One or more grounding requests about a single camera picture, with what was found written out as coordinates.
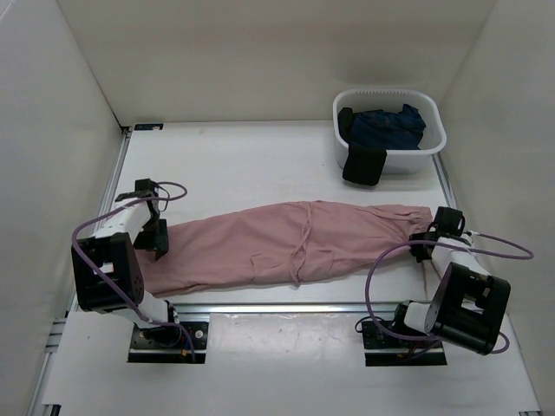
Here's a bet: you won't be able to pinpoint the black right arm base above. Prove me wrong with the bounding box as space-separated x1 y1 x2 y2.
355 316 447 367

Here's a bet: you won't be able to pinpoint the white plastic basket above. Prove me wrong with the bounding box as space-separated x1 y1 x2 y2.
332 88 447 174

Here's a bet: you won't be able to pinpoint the dark blue trousers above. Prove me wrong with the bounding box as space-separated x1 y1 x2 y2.
359 104 427 151

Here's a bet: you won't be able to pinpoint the aluminium front rail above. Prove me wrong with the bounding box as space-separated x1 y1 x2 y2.
171 302 408 316

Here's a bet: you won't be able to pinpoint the aluminium right rail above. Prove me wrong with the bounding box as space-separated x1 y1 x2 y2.
433 153 459 209

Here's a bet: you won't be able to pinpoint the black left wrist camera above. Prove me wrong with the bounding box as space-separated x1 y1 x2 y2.
115 179 161 203

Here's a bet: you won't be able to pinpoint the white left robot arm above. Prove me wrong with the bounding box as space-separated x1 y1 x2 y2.
71 191 182 347

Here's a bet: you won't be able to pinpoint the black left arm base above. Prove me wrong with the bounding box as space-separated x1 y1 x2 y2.
127 315 210 364

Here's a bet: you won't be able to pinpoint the black trousers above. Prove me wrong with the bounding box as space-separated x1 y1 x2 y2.
336 107 387 186

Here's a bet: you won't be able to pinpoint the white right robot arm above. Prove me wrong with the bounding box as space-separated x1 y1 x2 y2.
389 231 511 355

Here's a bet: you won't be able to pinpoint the pink trousers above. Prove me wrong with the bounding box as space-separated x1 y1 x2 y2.
136 201 433 297

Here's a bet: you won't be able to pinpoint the aluminium left rail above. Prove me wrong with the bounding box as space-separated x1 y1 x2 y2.
65 126 133 317

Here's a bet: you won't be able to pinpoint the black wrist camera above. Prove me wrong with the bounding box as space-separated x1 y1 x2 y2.
431 207 466 237
115 179 161 203

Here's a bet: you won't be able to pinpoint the aluminium rail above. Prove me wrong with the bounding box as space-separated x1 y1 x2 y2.
65 126 133 317
433 153 459 209
171 302 408 316

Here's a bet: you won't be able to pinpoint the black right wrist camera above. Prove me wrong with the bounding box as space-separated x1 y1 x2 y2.
431 207 466 237

